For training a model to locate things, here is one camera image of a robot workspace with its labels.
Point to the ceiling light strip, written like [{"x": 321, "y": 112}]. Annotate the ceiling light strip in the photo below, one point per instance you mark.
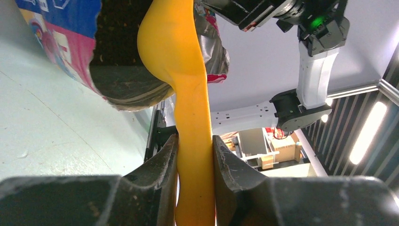
[{"x": 368, "y": 132}]

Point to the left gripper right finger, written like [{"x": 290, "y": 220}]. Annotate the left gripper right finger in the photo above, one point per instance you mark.
[{"x": 246, "y": 197}]

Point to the brown pet food kibble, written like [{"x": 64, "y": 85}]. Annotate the brown pet food kibble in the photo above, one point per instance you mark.
[{"x": 117, "y": 28}]

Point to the yellow plastic scoop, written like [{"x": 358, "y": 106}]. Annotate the yellow plastic scoop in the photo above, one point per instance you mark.
[{"x": 169, "y": 48}]

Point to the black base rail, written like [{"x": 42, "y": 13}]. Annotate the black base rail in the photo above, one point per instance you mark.
[{"x": 159, "y": 131}]

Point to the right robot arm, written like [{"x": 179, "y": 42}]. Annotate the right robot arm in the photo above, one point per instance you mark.
[{"x": 321, "y": 30}]

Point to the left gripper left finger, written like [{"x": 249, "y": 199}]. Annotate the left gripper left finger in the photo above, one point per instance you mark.
[{"x": 144, "y": 197}]

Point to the colourful cat food bag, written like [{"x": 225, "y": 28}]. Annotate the colourful cat food bag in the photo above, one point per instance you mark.
[{"x": 95, "y": 43}]

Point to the cardboard boxes in background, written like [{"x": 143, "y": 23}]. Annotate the cardboard boxes in background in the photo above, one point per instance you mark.
[{"x": 261, "y": 151}]

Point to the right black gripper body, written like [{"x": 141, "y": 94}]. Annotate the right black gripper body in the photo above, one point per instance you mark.
[{"x": 249, "y": 14}]

